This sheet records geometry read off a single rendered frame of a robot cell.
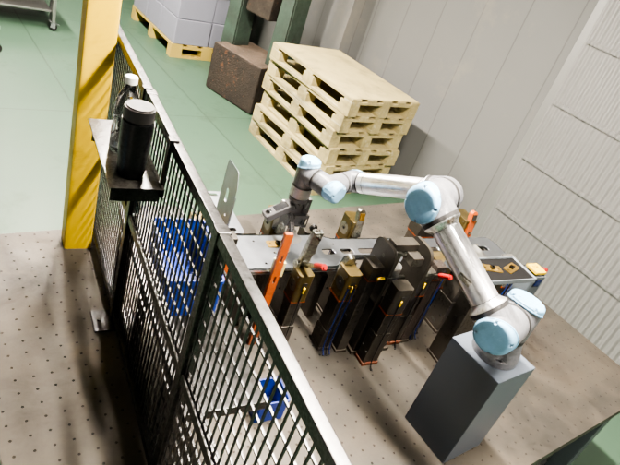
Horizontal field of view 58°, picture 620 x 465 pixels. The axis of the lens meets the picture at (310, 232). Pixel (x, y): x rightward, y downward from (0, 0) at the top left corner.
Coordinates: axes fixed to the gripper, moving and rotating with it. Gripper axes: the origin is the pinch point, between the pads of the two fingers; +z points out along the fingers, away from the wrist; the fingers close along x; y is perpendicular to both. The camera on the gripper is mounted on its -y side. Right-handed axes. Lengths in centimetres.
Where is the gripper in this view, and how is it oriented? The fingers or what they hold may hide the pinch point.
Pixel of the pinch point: (278, 241)
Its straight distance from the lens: 209.8
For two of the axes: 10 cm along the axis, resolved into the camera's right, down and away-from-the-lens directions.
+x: -4.1, -5.9, 7.0
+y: 8.6, 0.0, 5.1
